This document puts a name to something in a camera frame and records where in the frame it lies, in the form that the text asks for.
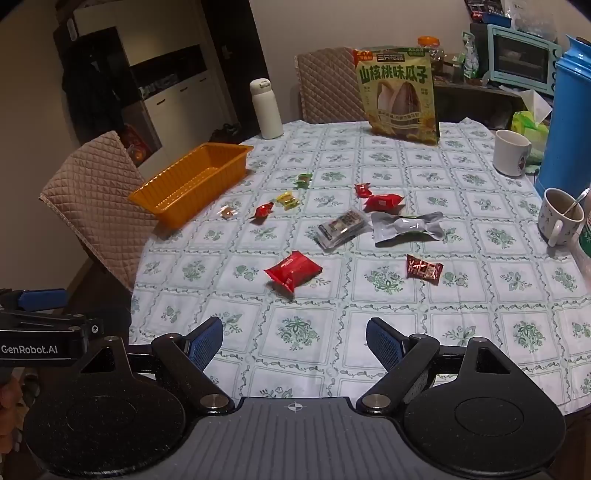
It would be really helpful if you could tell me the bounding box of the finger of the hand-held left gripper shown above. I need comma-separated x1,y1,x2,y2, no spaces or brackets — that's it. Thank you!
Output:
0,288,69,311

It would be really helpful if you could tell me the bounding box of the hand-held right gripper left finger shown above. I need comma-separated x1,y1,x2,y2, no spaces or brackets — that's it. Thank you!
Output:
76,316,236,416

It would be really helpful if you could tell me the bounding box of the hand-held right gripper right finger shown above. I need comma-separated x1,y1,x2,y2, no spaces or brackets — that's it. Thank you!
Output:
355,318,513,414

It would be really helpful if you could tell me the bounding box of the dark red snack packet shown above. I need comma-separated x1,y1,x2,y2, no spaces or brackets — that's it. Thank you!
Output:
406,254,444,282

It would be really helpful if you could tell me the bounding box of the large red snack packet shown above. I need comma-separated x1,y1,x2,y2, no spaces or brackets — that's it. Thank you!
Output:
263,250,322,294

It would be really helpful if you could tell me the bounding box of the dark clear snack packet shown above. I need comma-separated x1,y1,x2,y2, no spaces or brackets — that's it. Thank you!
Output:
315,209,372,251

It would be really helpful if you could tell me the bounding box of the orange plastic tray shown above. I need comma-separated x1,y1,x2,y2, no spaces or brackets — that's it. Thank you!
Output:
128,142,254,230

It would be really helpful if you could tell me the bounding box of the quilted chair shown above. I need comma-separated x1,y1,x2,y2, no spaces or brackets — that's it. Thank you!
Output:
294,47,370,125
39,130,160,294

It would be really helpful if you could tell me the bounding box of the red gift box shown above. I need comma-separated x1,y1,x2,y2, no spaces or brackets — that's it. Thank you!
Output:
121,124,151,167

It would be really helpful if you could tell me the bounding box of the patterned white mug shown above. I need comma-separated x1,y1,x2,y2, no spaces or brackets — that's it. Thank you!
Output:
538,188,586,247

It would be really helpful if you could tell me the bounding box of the dark hanging coat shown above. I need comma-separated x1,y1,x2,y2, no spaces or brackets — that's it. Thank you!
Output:
60,44,127,144

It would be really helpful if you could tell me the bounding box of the white paper cup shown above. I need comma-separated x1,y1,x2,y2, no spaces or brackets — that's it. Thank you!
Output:
492,130,533,177

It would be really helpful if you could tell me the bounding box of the green white bottle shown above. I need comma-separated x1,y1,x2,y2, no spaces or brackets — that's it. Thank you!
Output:
575,185,591,278

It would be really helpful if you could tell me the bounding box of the white thermos bottle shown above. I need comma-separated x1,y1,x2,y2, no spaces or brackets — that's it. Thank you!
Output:
249,78,284,139

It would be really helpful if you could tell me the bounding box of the metal spoon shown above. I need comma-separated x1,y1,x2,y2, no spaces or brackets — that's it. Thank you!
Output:
561,187,591,217

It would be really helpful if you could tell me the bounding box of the white cabinet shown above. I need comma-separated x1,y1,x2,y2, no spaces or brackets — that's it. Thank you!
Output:
53,0,232,153

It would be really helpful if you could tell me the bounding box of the large sunflower seed bag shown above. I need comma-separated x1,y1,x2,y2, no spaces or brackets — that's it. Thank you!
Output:
353,46,440,147

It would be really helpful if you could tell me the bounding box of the wooden side shelf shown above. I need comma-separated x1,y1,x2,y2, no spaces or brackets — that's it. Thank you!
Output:
434,80,536,130

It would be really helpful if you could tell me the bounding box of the green tissue pack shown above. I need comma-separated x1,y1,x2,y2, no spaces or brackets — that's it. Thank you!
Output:
510,90,552,164

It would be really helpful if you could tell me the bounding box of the quilted chair back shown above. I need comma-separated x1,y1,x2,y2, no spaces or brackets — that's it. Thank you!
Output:
294,47,370,125

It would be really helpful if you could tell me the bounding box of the dark wooden door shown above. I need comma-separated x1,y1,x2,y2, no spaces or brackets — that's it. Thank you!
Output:
201,0,264,139

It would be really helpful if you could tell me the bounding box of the blue thermos jug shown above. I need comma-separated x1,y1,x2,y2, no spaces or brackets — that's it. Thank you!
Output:
533,34,591,201

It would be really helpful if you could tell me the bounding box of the green bag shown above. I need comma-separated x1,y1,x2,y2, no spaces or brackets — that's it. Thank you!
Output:
462,32,482,80

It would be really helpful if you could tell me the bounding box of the jar with orange lid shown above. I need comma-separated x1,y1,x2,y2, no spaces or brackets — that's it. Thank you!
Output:
418,36,446,77

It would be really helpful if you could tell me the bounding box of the light blue toaster oven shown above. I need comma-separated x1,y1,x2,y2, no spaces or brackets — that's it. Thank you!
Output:
487,24,563,97

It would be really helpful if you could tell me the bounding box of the dark snack box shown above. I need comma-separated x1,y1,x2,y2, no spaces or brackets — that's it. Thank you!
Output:
464,0,513,26

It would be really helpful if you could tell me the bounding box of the clear plastic bag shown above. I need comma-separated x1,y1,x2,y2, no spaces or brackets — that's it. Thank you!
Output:
503,0,566,38

